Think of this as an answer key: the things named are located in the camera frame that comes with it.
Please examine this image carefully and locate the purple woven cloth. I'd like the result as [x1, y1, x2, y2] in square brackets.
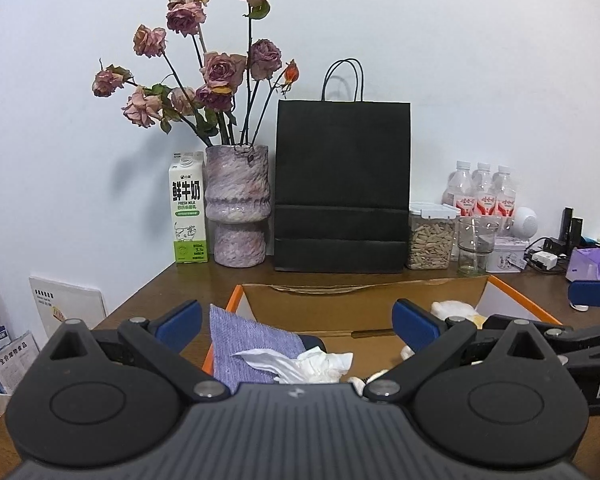
[210, 306, 306, 392]

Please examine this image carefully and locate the large white tissue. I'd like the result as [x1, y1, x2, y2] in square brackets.
[234, 347, 353, 385]

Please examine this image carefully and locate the dark navy case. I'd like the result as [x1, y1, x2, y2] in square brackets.
[298, 334, 327, 352]

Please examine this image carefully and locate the purple tissue pack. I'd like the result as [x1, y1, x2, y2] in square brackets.
[566, 248, 600, 282]

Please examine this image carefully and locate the white power adapter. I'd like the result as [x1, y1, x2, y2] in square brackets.
[530, 250, 559, 271]

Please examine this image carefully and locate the black upright device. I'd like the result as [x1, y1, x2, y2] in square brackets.
[559, 207, 583, 256]

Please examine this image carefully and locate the red cardboard pumpkin box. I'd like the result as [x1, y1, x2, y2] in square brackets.
[226, 272, 559, 377]

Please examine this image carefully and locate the white patterned tin box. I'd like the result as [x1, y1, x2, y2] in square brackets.
[486, 236, 528, 274]

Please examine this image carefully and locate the white round speaker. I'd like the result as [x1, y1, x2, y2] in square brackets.
[509, 207, 539, 240]

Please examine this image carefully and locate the clear pellet storage container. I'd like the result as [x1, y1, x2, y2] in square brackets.
[406, 202, 460, 271]

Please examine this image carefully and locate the white calendar card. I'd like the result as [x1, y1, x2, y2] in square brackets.
[29, 276, 107, 338]

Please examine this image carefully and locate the empty clear glass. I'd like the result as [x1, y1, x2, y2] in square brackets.
[457, 217, 500, 276]

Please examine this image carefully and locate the right water bottle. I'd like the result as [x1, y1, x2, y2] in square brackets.
[492, 166, 517, 236]

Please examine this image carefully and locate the water bottle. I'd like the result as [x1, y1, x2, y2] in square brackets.
[442, 160, 477, 217]
[472, 162, 496, 217]
[492, 166, 517, 236]

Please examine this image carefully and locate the middle water bottle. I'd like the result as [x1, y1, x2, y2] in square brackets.
[472, 162, 496, 217]

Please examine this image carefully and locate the left water bottle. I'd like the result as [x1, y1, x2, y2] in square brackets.
[442, 160, 477, 217]

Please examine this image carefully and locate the black paper shopping bag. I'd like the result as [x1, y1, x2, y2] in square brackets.
[273, 58, 411, 274]

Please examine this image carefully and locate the purple marbled vase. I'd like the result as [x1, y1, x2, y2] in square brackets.
[204, 145, 272, 269]

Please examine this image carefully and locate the green white milk carton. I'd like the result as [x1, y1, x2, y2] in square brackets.
[169, 152, 208, 263]

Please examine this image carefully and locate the dried rose bouquet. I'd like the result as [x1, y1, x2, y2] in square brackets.
[91, 0, 300, 148]

